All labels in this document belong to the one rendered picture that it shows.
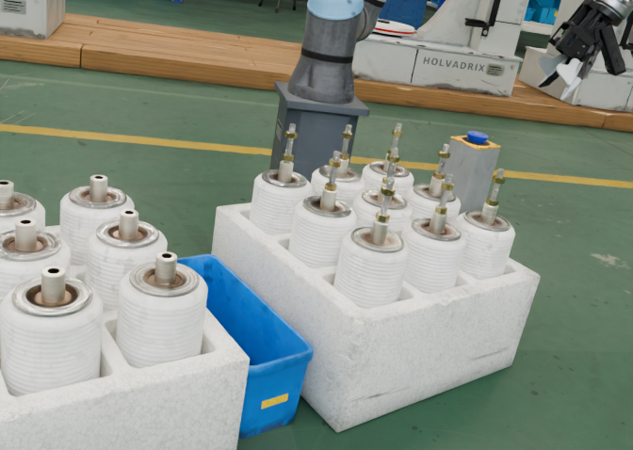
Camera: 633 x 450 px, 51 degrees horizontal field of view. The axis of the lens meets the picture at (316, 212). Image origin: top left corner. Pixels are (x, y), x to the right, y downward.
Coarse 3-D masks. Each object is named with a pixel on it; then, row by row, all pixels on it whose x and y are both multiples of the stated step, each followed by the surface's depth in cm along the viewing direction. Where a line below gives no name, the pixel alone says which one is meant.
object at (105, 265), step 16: (96, 240) 80; (160, 240) 82; (96, 256) 79; (112, 256) 78; (128, 256) 78; (144, 256) 79; (96, 272) 80; (112, 272) 79; (96, 288) 81; (112, 288) 80; (112, 304) 80
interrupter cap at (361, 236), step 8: (352, 232) 93; (360, 232) 94; (368, 232) 95; (352, 240) 92; (360, 240) 91; (368, 240) 93; (392, 240) 93; (400, 240) 93; (368, 248) 90; (376, 248) 90; (384, 248) 90; (392, 248) 91; (400, 248) 91
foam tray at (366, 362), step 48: (240, 240) 108; (288, 240) 106; (288, 288) 98; (480, 288) 101; (528, 288) 108; (336, 336) 90; (384, 336) 90; (432, 336) 97; (480, 336) 105; (336, 384) 91; (384, 384) 94; (432, 384) 102
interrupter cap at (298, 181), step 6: (264, 174) 109; (270, 174) 110; (276, 174) 111; (294, 174) 112; (264, 180) 108; (270, 180) 108; (276, 180) 109; (294, 180) 110; (300, 180) 110; (306, 180) 110; (282, 186) 106; (288, 186) 106; (294, 186) 107; (300, 186) 107
